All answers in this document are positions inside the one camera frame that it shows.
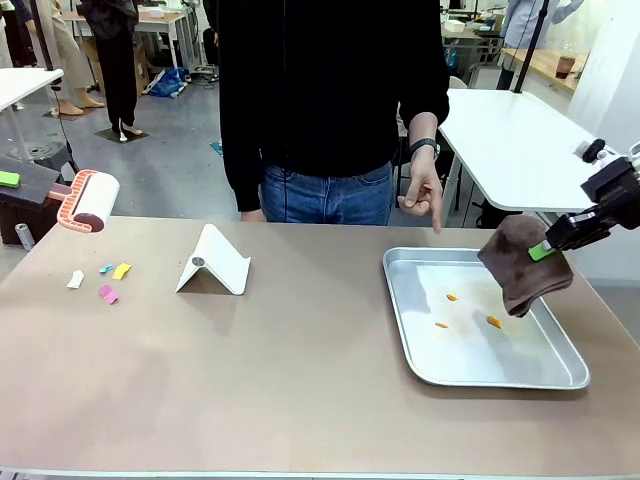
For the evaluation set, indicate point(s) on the wooden workbench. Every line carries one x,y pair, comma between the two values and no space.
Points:
550,65

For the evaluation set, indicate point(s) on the black camera pole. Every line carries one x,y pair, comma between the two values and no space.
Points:
530,45

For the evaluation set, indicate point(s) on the small white table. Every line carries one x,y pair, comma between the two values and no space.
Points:
22,85

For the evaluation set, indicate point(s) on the pink paper scrap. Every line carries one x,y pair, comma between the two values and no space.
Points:
108,293

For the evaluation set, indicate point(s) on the white folded roller stand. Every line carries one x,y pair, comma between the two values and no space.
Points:
215,260

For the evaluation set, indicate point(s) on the dark floor mat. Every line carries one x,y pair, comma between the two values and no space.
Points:
112,136

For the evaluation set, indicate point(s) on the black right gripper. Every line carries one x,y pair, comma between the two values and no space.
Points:
617,192

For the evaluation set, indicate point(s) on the person's left forearm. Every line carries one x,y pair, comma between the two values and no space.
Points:
424,127

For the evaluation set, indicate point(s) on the bystander in black trousers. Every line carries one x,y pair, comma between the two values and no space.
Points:
116,65

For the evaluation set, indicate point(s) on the brown cloth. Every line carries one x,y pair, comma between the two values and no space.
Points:
520,270

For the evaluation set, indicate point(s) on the teal floor marker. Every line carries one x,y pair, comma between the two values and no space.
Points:
216,146

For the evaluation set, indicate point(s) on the silver metal tray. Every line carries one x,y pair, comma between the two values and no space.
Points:
475,360

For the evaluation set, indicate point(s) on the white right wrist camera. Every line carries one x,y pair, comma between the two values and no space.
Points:
595,150

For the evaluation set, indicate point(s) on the blue plastic bag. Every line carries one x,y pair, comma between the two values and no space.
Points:
169,82

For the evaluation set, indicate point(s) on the white paper scrap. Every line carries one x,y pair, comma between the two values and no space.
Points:
75,279

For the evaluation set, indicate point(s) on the person in black sweater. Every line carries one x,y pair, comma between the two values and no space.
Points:
325,80

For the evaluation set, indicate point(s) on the bystander in light blue shirt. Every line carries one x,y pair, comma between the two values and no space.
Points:
530,20

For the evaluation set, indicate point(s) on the bystander in beige trousers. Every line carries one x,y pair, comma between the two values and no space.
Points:
70,55

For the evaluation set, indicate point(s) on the pink lint roller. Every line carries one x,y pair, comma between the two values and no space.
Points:
92,200

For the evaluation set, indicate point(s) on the black stand pole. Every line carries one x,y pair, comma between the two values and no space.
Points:
45,45

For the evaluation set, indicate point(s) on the large white table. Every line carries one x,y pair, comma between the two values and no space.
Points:
525,145

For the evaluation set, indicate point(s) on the black wrist watch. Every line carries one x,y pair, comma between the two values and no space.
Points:
424,146

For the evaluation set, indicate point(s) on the wood-top white-leg table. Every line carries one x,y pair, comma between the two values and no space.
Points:
160,22

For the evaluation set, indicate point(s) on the blue paper scrap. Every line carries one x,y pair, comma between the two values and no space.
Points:
106,268

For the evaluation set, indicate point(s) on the silver can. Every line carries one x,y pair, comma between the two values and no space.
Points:
23,236

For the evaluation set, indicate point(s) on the person's right hand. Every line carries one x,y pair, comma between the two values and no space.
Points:
251,216

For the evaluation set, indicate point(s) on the brown cardboard box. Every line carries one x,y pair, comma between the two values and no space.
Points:
142,65

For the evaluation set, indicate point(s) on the person's blue jeans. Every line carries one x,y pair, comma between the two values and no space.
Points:
325,197

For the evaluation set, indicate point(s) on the brown drink cup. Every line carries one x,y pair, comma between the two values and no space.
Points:
565,67

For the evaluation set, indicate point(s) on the person's left hand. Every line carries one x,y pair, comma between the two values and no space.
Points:
425,185

